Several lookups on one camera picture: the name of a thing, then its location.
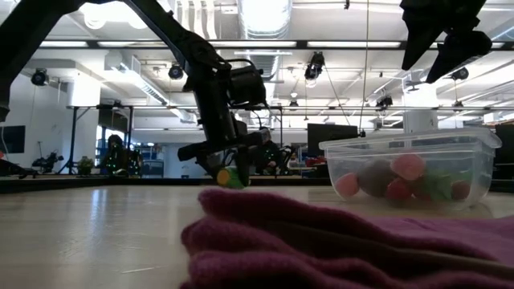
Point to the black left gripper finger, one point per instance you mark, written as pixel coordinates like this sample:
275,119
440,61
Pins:
210,164
242,164

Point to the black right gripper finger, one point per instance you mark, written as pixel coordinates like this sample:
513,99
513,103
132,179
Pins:
413,36
462,50

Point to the green toy vegetable orange end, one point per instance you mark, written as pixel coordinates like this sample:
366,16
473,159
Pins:
229,177

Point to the pink toy peach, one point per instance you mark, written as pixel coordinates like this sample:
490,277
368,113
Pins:
347,185

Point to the pink-red round toy fruit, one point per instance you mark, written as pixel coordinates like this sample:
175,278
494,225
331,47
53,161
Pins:
407,166

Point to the brown toy kiwi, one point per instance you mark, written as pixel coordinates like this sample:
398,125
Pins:
375,178

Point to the green toy pea pod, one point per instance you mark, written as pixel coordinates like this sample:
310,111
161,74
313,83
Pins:
437,185

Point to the red toy strawberry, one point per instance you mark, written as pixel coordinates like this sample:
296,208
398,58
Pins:
461,190

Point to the small green object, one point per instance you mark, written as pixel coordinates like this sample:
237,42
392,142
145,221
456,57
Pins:
398,189

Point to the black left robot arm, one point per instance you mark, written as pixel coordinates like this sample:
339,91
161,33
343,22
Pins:
201,56

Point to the clear plastic tupperware container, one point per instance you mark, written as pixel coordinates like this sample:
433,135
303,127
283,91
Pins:
474,144

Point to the person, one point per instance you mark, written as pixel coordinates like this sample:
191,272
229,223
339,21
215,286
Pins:
115,154
269,158

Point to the black monitor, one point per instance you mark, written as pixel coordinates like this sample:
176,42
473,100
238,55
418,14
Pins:
333,138

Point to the black background cabinet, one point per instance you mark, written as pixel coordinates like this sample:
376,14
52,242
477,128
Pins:
506,148

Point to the purple cloth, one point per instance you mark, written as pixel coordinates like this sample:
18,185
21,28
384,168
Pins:
321,249

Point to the small potted plant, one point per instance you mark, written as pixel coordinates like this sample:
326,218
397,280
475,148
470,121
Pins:
85,165

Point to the black metal rack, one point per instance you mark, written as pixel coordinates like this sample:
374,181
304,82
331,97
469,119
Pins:
73,140

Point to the black background robot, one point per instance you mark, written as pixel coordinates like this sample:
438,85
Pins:
48,162

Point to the black ceiling camera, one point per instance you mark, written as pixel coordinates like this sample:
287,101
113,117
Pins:
176,72
39,77
460,74
315,66
384,102

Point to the white ventilation duct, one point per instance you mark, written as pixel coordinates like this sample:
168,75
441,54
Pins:
140,84

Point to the silver ventilation duct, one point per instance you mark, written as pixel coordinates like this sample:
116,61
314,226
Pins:
265,20

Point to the dark wall screen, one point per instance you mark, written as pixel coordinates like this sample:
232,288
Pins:
12,138

